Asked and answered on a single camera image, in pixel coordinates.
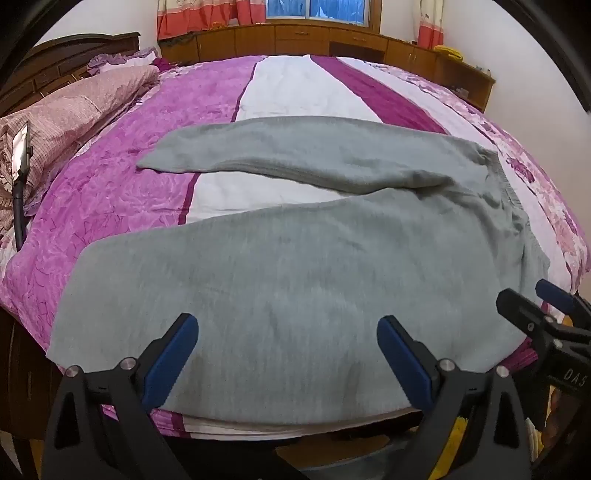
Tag wooden cabinet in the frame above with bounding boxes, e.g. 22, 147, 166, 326
159, 22, 497, 114

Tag dark wooden headboard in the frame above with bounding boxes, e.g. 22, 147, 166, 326
0, 31, 141, 119

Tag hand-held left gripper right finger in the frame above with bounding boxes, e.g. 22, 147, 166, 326
376, 315, 533, 480

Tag purple ruffled pillow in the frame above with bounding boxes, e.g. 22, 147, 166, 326
88, 48, 160, 71

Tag pink patterned pillow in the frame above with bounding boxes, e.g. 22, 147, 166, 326
0, 65, 160, 232

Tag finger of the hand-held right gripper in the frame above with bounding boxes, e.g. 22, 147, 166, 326
496, 288, 557, 343
534, 279, 591, 320

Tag window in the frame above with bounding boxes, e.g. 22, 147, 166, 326
265, 0, 371, 27

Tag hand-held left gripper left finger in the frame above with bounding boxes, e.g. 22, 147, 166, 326
41, 313, 199, 480

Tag wide red and cream curtain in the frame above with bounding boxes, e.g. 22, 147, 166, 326
156, 0, 267, 42

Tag grey pants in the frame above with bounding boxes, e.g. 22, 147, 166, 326
45, 116, 552, 425

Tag wooden bed frame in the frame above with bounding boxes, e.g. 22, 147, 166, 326
0, 302, 419, 464

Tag narrow red and cream curtain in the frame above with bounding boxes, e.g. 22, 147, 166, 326
413, 0, 447, 49

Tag purple and white striped blanket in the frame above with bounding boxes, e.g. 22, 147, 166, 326
0, 54, 591, 439

